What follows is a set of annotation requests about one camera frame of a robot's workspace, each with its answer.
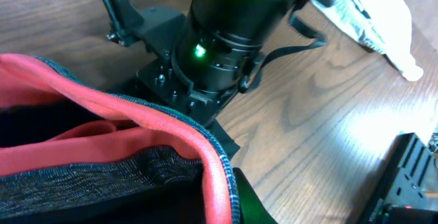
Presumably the black leggings red waistband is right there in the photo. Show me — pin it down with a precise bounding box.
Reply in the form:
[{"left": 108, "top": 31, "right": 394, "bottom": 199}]
[{"left": 1, "top": 53, "right": 241, "bottom": 223}]

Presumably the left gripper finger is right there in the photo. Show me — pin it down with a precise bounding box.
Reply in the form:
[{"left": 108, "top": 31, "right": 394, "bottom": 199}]
[{"left": 233, "top": 168, "right": 276, "bottom": 224}]

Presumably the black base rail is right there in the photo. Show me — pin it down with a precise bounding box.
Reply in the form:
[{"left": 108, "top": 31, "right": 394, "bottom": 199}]
[{"left": 357, "top": 133, "right": 437, "bottom": 224}]

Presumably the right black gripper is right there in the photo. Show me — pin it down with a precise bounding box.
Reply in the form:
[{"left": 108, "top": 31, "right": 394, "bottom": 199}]
[{"left": 105, "top": 0, "right": 264, "bottom": 126}]

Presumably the white garment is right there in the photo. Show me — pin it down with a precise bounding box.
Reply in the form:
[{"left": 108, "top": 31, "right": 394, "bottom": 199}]
[{"left": 311, "top": 0, "right": 424, "bottom": 82}]

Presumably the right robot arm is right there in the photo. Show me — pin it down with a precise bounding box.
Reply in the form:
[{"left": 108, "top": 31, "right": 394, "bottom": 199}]
[{"left": 102, "top": 0, "right": 335, "bottom": 126}]

